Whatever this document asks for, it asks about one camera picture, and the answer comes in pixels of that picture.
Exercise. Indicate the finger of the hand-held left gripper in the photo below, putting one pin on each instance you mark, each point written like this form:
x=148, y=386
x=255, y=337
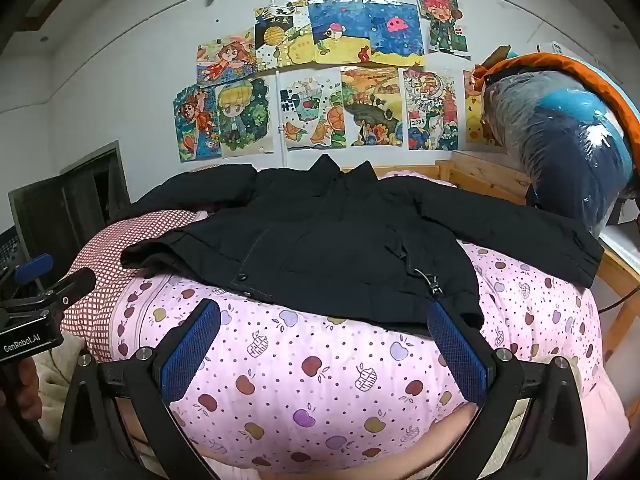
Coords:
x=34, y=267
x=70, y=287

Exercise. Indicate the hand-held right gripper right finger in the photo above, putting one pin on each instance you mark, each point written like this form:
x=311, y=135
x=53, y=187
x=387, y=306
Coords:
x=457, y=355

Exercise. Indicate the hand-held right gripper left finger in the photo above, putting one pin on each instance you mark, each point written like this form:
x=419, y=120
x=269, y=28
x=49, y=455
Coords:
x=192, y=355

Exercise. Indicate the black jacket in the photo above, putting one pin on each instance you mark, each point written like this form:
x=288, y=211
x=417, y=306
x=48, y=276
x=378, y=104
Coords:
x=325, y=240

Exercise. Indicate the person's left hand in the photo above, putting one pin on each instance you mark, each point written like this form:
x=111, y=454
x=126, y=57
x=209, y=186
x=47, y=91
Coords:
x=27, y=385

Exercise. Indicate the red checkered pillow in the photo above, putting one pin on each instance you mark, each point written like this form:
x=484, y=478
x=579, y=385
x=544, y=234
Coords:
x=100, y=260

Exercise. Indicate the cream fleece cloth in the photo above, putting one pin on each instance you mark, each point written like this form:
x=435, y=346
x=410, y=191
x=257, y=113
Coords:
x=55, y=375

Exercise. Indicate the dark door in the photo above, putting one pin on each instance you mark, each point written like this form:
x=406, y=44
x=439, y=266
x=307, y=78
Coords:
x=75, y=195

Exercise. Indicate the pink apple print bedsheet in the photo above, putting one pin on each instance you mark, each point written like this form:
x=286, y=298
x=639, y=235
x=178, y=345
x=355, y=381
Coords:
x=300, y=375

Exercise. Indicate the pale pink cloth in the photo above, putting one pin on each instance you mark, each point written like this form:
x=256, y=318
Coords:
x=375, y=450

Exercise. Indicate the swimming girl drawing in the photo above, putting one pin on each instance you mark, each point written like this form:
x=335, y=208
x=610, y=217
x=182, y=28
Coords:
x=195, y=122

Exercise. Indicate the plastic-wrapped blue bedding bundle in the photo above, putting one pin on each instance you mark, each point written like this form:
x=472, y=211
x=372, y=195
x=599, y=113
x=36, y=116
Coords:
x=550, y=150

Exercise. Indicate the yellow drawing with orange creature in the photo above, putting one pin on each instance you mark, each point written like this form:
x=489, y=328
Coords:
x=475, y=120

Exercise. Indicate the blond child drawing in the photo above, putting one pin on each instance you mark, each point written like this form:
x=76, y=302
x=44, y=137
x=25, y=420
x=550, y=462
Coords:
x=242, y=115

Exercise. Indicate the red tower drawing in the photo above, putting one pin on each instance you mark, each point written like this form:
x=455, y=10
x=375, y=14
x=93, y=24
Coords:
x=430, y=110

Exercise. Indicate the autumn landscape drawing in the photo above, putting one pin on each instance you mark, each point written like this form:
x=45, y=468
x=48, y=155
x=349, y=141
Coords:
x=372, y=105

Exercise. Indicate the turtles and oranges drawing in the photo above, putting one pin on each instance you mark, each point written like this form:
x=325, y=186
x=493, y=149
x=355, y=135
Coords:
x=312, y=110

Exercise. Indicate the orange-haired girl drawing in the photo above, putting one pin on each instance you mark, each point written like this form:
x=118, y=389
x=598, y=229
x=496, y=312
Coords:
x=225, y=57

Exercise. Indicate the pink jellyfish drawing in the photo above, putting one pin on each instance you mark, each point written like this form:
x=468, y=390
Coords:
x=397, y=32

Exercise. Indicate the pineapple drawing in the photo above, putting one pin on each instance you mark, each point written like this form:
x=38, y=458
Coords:
x=280, y=35

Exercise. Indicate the red-haired figure drawing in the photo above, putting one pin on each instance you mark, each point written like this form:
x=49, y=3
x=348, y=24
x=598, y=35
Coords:
x=442, y=22

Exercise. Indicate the blue sea fish drawing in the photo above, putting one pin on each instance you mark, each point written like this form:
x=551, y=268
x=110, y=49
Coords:
x=337, y=30

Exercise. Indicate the wooden bed frame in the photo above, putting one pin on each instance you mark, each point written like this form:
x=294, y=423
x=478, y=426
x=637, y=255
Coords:
x=490, y=175

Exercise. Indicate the white wall fixture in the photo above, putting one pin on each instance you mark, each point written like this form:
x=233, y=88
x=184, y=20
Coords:
x=552, y=46

